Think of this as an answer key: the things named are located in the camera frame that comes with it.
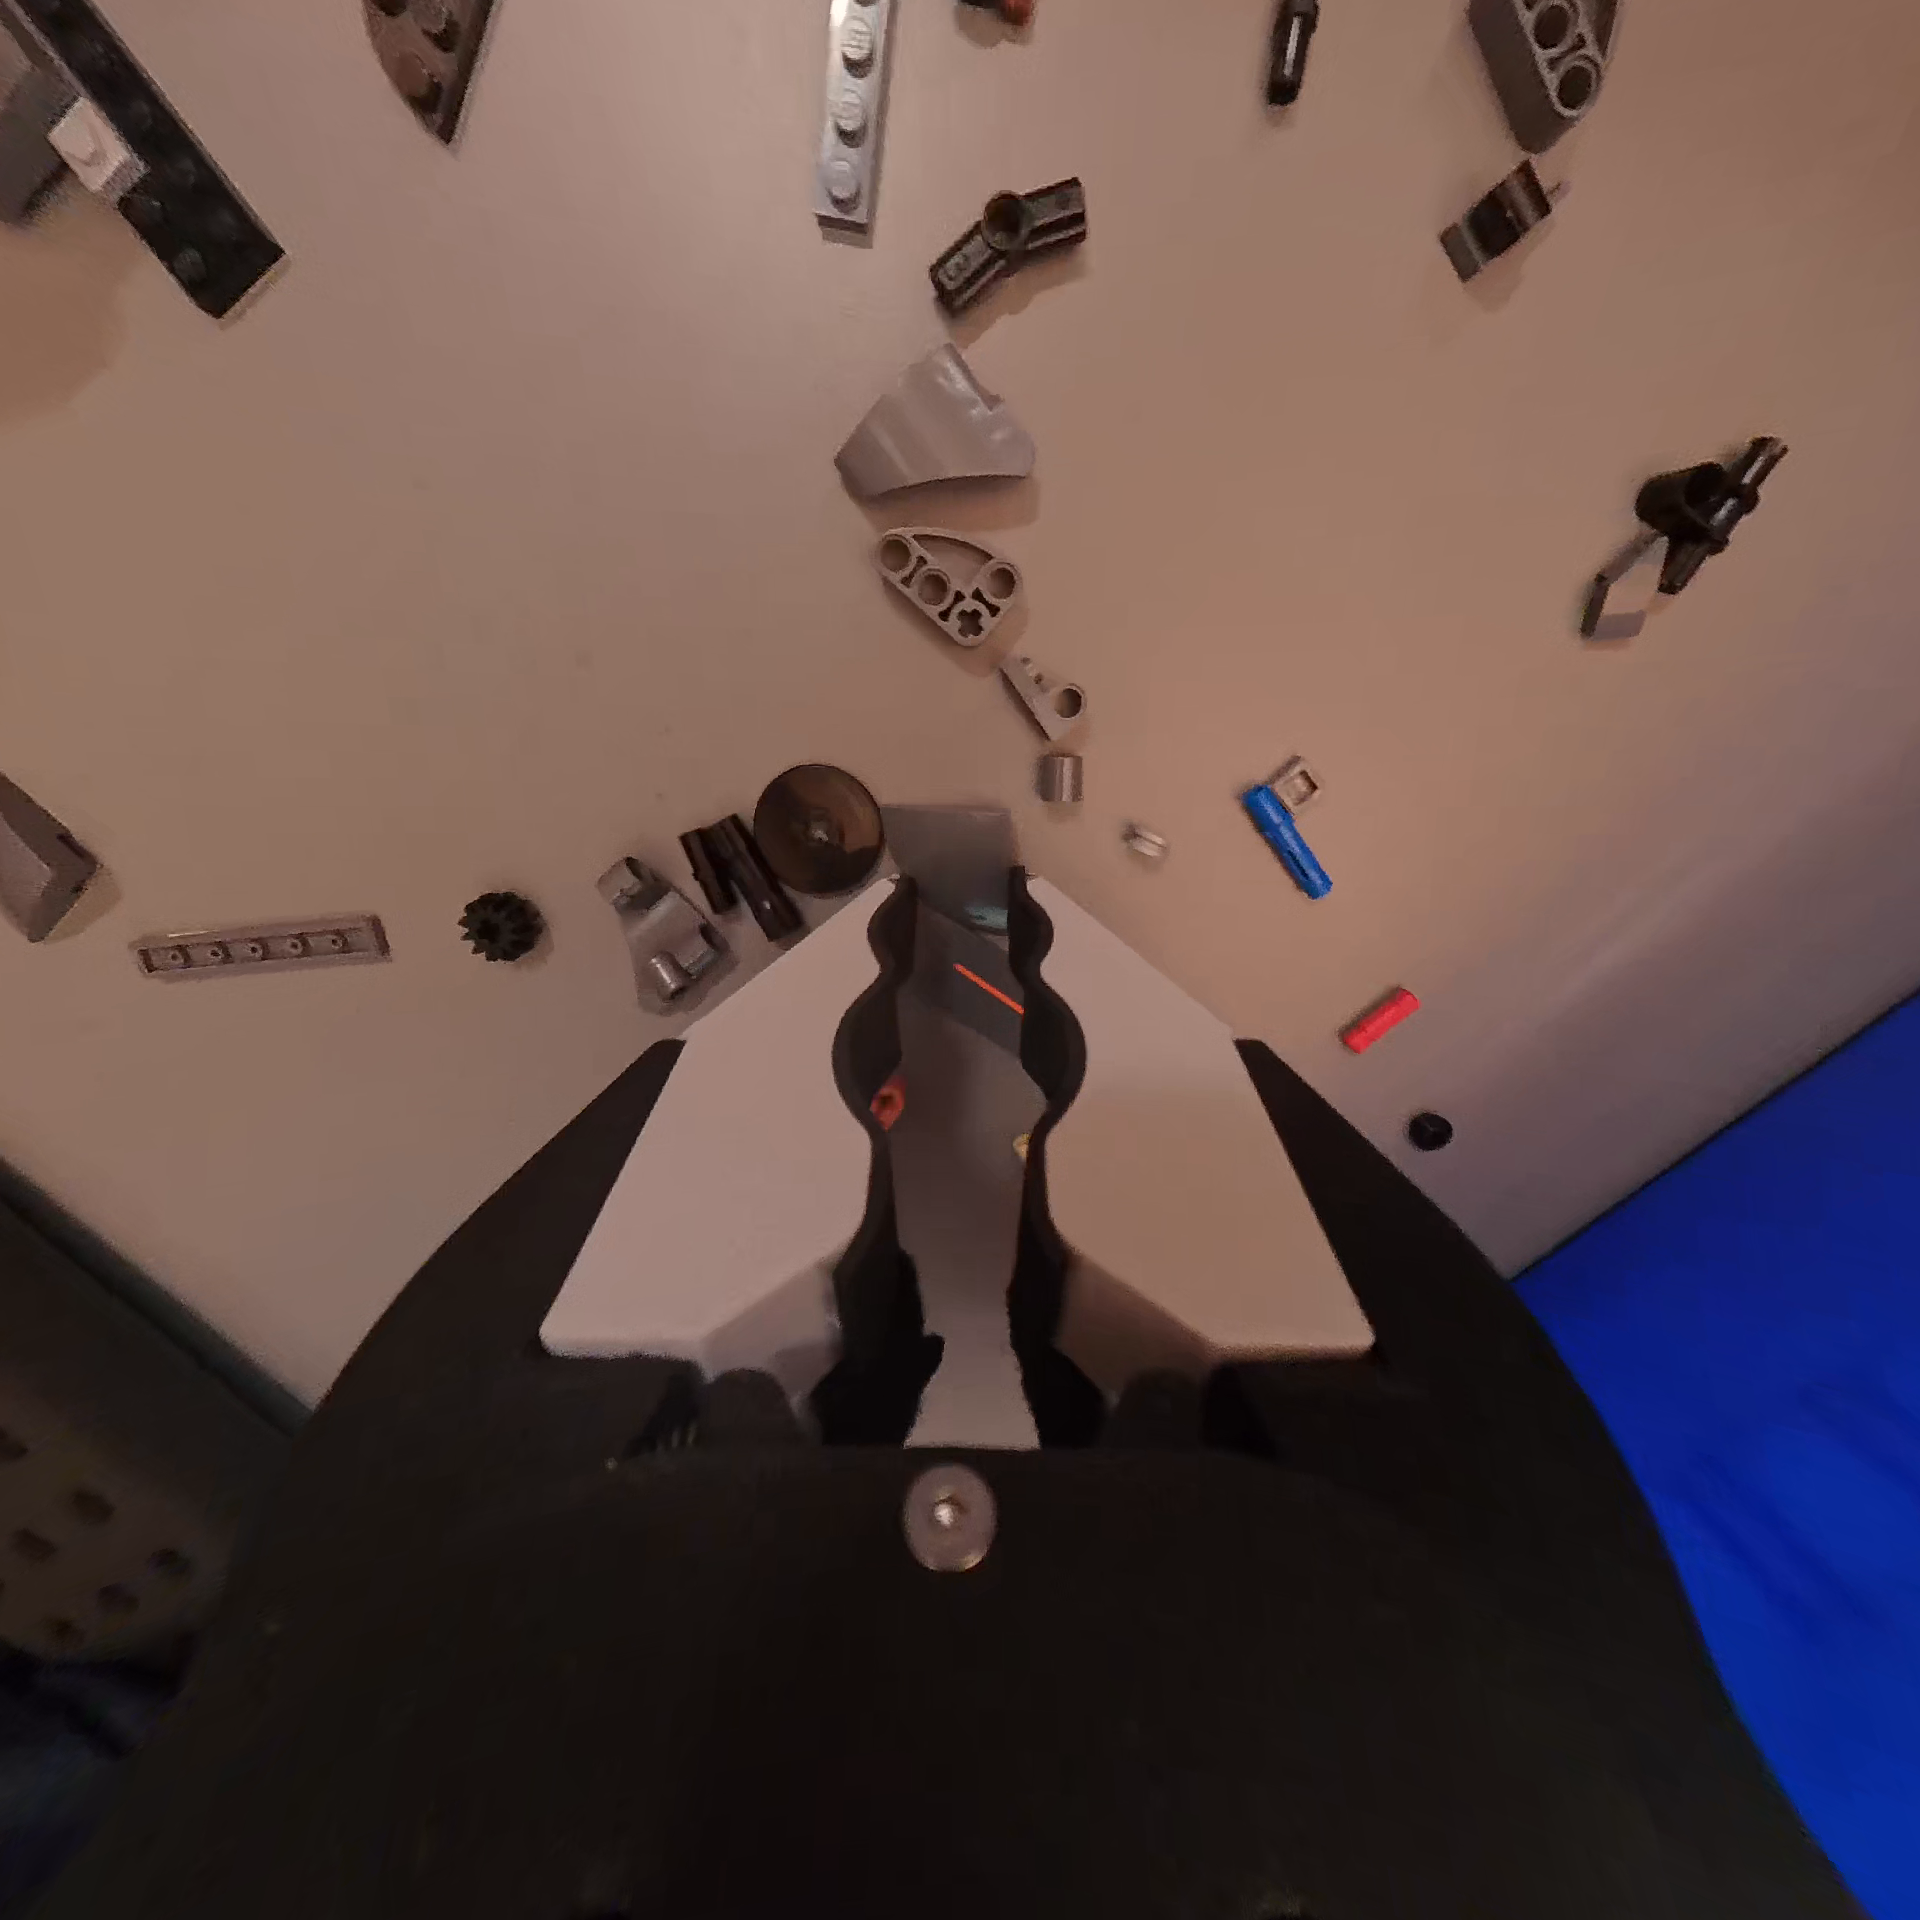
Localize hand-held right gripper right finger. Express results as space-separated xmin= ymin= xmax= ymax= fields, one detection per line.
xmin=1005 ymin=865 xmax=1376 ymax=1450

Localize blue lego pin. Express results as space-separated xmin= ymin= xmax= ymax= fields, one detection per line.
xmin=1240 ymin=785 xmax=1334 ymax=902

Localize black angled lego connector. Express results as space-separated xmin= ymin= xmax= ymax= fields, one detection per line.
xmin=928 ymin=177 xmax=1089 ymax=318

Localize grey lego connector piece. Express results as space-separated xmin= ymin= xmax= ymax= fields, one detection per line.
xmin=594 ymin=855 xmax=739 ymax=1010

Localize long light grey lego plate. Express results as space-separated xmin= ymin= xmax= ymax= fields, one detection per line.
xmin=814 ymin=0 xmax=899 ymax=238

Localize black plate lego assembly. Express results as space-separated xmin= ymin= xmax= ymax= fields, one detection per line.
xmin=0 ymin=0 xmax=288 ymax=319

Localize small grey piece with hole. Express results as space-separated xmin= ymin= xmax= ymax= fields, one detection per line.
xmin=1000 ymin=652 xmax=1091 ymax=748

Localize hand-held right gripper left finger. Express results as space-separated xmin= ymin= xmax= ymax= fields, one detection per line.
xmin=538 ymin=874 xmax=950 ymax=1444

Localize dark rounded lego wedge plate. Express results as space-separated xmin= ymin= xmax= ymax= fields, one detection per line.
xmin=364 ymin=0 xmax=500 ymax=147

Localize black perforated pad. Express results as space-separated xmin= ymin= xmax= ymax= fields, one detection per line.
xmin=0 ymin=1162 xmax=318 ymax=1666

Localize black lego dish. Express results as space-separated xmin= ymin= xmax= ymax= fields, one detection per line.
xmin=752 ymin=763 xmax=888 ymax=901

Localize grey quarter dome lego piece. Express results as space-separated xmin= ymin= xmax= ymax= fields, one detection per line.
xmin=0 ymin=770 xmax=108 ymax=946

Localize black connector with grey band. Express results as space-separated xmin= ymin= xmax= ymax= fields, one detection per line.
xmin=1578 ymin=435 xmax=1789 ymax=647

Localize grey tile with orange stripe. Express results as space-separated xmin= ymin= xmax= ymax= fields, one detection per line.
xmin=880 ymin=804 xmax=1042 ymax=1059

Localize grey curved lego slope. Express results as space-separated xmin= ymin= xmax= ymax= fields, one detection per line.
xmin=835 ymin=343 xmax=1041 ymax=501

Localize blue mat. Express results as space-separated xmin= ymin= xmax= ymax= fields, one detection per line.
xmin=1512 ymin=989 xmax=1920 ymax=1920

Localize black and grey lego clip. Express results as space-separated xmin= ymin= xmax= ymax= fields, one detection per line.
xmin=1441 ymin=153 xmax=1573 ymax=283

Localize grey grooved lego plate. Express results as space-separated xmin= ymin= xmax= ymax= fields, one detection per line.
xmin=132 ymin=911 xmax=395 ymax=982

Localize dark grey thick lego liftarm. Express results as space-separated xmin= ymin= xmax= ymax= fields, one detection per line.
xmin=1468 ymin=0 xmax=1626 ymax=155

